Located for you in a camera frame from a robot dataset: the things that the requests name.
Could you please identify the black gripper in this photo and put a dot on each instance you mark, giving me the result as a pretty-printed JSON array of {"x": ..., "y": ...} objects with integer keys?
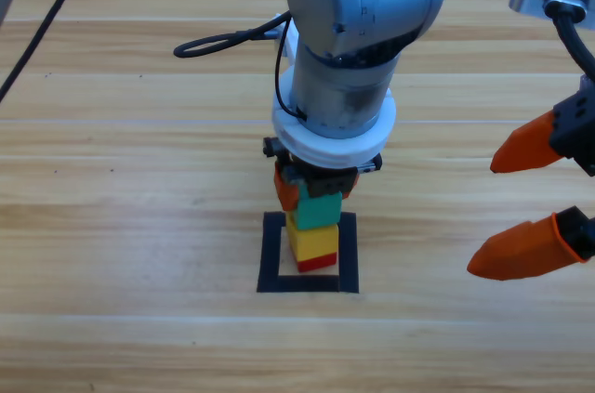
[
  {"x": 578, "y": 128},
  {"x": 332, "y": 185}
]

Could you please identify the green cube block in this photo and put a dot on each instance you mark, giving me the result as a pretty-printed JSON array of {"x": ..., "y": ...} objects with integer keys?
[{"x": 318, "y": 212}]

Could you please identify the yellow cube block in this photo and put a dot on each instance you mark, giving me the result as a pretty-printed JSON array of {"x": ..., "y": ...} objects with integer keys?
[{"x": 316, "y": 242}]

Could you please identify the red cube block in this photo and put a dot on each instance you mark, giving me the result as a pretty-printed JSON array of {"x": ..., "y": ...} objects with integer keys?
[{"x": 316, "y": 265}]

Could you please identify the black tape square outline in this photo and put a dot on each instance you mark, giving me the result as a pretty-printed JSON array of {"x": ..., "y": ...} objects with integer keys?
[{"x": 307, "y": 284}]

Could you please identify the white wrist mount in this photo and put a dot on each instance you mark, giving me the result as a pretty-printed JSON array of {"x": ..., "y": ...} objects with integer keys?
[{"x": 325, "y": 151}]

